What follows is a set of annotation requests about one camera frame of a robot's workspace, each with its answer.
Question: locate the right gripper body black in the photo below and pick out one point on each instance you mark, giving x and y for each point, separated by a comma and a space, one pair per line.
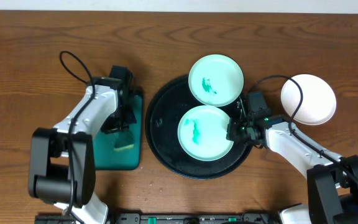
233, 130

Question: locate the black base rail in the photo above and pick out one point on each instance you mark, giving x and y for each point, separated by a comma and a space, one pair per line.
136, 218

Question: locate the round black tray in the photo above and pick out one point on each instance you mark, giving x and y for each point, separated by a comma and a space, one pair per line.
162, 118

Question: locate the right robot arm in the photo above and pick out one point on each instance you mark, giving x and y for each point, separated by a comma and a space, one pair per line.
332, 179

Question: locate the green yellow sponge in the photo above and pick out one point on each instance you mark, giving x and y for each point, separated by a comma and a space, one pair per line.
124, 140

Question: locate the mint plate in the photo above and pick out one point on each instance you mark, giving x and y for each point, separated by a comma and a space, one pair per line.
202, 133
216, 80

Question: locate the white plate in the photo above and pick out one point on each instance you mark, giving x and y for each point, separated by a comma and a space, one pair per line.
319, 101

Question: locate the rectangular black green tray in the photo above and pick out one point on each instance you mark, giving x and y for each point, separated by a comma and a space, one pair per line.
105, 157

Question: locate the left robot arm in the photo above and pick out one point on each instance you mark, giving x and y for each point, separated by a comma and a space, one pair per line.
62, 167

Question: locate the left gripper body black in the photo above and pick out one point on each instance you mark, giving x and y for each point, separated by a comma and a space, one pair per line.
117, 125

